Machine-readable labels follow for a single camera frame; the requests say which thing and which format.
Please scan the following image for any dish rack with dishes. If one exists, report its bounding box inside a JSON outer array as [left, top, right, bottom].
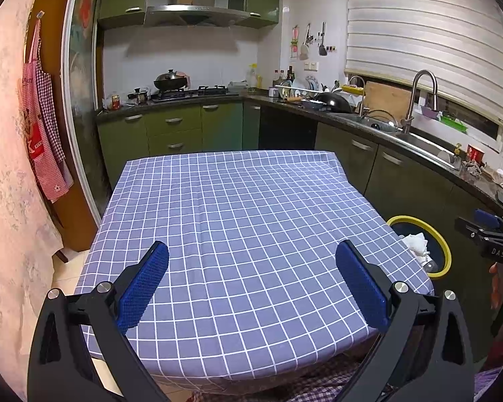
[[274, 74, 332, 99]]

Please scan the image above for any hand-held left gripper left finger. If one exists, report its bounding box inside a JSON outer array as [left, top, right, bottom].
[[27, 241, 170, 402]]

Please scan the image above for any steel range hood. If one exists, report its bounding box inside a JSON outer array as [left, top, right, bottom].
[[145, 0, 256, 28]]

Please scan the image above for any glass sliding door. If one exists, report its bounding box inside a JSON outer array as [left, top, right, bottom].
[[63, 0, 112, 224]]

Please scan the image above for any white window blind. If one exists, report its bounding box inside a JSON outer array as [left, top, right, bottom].
[[344, 0, 503, 124]]

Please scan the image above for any small curved steel faucet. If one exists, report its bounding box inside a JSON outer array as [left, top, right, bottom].
[[348, 75, 366, 116]]

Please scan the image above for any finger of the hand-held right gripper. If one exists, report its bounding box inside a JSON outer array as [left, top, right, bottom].
[[474, 208, 503, 229], [455, 216, 503, 240]]

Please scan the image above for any black gas stove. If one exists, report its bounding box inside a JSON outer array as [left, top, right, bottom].
[[151, 86, 228, 101]]

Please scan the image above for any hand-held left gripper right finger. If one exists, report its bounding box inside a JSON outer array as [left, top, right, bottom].
[[333, 240, 475, 402]]

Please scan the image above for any wooden cutting board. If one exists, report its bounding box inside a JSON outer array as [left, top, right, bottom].
[[362, 80, 412, 121]]

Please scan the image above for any crumpled white tissue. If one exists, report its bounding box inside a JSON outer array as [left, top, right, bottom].
[[402, 231, 432, 262]]

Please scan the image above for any black wok with lid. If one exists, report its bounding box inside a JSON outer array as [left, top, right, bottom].
[[153, 68, 189, 91]]

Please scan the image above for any blue checked tablecloth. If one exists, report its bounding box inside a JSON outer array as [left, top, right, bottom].
[[74, 149, 436, 394]]

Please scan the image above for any person's purple checked clothing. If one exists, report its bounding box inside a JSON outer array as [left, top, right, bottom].
[[188, 368, 503, 402]]

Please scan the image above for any red checked apron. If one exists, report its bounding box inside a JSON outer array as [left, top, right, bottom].
[[20, 19, 74, 204]]

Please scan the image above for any yellow-rimmed black trash bin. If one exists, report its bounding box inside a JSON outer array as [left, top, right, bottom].
[[386, 215, 452, 281]]

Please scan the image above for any black hanging spatula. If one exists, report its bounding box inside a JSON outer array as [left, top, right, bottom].
[[317, 22, 330, 57]]

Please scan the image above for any white hanging spatula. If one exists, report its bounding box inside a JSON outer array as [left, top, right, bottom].
[[299, 23, 313, 61]]

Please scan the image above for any steel kitchen sink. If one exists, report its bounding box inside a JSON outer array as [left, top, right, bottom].
[[339, 111, 464, 170]]

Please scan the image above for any green tray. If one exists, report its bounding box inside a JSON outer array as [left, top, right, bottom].
[[440, 115, 470, 134]]

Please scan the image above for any person's right hand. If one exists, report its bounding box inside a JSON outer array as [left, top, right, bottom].
[[490, 262, 502, 311]]

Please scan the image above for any glass pot lid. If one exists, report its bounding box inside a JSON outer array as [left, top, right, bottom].
[[359, 110, 399, 132]]

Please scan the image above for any tall steel faucet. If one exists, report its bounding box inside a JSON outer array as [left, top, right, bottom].
[[402, 70, 439, 135]]

